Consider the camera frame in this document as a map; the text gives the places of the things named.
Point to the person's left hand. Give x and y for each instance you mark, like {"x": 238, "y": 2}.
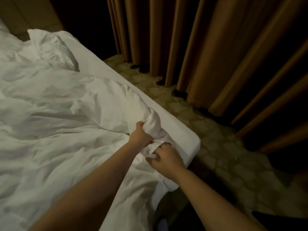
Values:
{"x": 139, "y": 137}

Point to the person's right hand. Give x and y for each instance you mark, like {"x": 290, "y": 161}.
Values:
{"x": 166, "y": 162}

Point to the white bed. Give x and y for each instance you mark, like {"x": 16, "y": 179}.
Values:
{"x": 144, "y": 98}

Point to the white duvet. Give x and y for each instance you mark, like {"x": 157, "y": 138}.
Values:
{"x": 57, "y": 122}

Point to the person's right forearm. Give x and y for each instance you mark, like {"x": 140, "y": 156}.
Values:
{"x": 216, "y": 204}

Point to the person's left forearm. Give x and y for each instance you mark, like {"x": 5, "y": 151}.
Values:
{"x": 86, "y": 194}

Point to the brown curtain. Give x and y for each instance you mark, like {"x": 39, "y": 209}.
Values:
{"x": 231, "y": 55}

